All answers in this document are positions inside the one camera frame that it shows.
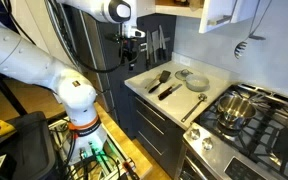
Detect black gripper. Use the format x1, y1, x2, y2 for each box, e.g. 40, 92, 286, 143
118, 32, 142, 64

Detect white kitchen timer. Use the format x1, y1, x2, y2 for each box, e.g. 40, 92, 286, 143
139, 42, 149, 53

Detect steel cleaver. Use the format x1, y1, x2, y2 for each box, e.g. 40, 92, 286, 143
150, 29, 159, 64

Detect stainless steel refrigerator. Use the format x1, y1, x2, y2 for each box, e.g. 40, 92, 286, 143
62, 4, 118, 118

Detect dark blue side panel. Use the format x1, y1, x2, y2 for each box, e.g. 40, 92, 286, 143
97, 13, 177, 138

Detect black spatula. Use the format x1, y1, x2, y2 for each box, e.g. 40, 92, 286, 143
148, 69, 172, 94

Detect glass pot lid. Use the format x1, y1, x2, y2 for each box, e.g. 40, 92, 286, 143
174, 68, 194, 82

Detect grey bowl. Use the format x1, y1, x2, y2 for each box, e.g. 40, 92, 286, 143
185, 73, 211, 93

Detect clear jar golden contents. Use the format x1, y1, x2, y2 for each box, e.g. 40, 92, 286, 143
187, 0, 205, 12

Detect dark base cabinet drawers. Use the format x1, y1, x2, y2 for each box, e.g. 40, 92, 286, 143
127, 87, 186, 178

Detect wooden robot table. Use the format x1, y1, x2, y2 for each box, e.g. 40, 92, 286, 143
47, 101, 154, 180

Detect steel stove knob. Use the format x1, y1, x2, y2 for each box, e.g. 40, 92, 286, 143
201, 136, 215, 152
188, 127, 202, 141

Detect slotted hanging spoon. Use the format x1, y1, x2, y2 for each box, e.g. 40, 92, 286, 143
233, 0, 274, 60

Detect stainless steel pot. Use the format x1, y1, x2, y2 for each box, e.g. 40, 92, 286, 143
216, 93, 258, 132

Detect black tripod leg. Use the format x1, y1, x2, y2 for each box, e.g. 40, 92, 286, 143
0, 66, 28, 117

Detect stainless gas stove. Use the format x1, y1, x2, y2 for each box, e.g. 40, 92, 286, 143
174, 82, 288, 180

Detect black plastic box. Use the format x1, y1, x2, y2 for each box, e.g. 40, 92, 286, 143
0, 111, 58, 180

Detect black handled steel knife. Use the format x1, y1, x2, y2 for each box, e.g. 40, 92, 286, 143
161, 24, 168, 62
157, 31, 163, 63

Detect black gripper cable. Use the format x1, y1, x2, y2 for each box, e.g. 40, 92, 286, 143
45, 0, 142, 74

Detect steel handled utensil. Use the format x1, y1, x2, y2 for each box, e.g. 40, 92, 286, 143
144, 73, 162, 90

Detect white wall outlet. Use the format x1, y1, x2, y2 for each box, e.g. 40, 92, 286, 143
178, 54, 192, 67

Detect black handled counter knife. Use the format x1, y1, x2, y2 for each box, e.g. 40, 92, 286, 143
157, 83, 184, 101

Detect white wall cabinet wooden interior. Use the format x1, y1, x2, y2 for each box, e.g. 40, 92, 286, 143
135, 0, 262, 34

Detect black cable bundle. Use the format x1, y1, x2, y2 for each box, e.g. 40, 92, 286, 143
50, 126, 132, 180

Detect red handled tool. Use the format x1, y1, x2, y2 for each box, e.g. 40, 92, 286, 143
121, 159, 141, 180

